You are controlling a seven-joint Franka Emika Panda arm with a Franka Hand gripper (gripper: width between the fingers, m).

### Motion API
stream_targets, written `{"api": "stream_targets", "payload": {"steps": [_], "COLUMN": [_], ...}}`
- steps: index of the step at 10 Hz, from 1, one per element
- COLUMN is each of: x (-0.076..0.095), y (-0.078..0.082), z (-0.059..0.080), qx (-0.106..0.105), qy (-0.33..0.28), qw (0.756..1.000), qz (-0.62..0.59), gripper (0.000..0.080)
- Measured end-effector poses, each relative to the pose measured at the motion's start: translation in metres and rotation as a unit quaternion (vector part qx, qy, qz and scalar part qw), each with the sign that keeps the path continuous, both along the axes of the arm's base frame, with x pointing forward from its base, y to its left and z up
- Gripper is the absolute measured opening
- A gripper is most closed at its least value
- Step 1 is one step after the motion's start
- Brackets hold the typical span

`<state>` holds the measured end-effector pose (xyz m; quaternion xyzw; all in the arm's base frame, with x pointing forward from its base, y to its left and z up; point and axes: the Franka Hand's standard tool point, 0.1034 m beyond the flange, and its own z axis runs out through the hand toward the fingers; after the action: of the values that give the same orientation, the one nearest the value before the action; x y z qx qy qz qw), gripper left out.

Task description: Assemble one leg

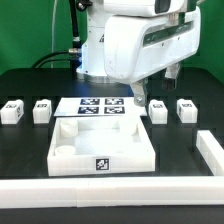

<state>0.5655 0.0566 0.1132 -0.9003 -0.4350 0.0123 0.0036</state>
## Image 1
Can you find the white front fence wall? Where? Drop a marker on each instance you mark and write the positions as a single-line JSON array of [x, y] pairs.
[[106, 192]]

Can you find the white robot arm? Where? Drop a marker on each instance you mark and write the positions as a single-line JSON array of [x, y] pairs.
[[98, 13]]

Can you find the white right fence wall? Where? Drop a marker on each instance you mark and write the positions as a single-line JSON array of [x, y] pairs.
[[211, 151]]

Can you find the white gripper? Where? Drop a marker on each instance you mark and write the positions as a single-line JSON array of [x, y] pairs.
[[135, 48]]

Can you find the white square tabletop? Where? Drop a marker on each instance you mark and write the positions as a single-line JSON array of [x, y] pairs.
[[100, 145]]

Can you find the white fence wall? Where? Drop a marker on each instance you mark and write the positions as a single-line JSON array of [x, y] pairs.
[[211, 151], [106, 192]]

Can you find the tag sheet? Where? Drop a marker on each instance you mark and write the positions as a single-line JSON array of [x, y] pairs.
[[98, 106]]

